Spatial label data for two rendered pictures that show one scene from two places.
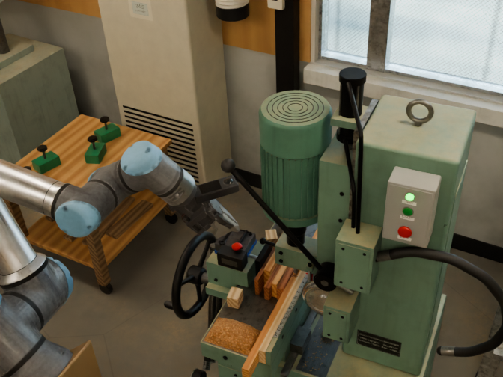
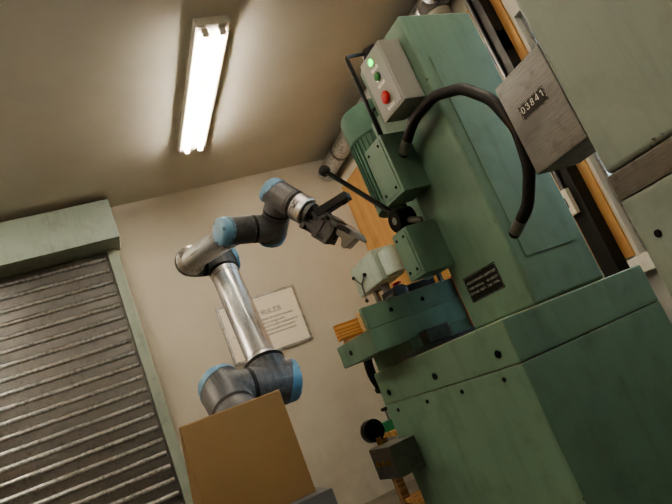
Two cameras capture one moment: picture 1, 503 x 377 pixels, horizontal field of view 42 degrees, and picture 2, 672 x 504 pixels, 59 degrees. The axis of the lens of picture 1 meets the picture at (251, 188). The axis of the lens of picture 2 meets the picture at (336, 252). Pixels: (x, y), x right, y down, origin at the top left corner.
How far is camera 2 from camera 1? 177 cm
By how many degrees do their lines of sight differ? 61
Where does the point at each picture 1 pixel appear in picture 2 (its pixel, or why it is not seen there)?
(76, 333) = not seen: outside the picture
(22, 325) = (234, 379)
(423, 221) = (387, 74)
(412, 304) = (467, 196)
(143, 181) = (269, 200)
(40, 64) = not seen: hidden behind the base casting
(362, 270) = (386, 165)
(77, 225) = (219, 231)
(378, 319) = (463, 246)
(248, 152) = not seen: hidden behind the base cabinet
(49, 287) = (272, 366)
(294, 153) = (356, 132)
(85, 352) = (272, 398)
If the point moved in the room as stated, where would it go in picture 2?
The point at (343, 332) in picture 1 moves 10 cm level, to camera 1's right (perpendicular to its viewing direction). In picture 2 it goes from (414, 257) to (449, 238)
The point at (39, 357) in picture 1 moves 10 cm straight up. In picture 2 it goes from (234, 397) to (223, 367)
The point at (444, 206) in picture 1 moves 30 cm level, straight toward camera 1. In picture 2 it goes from (415, 62) to (304, 66)
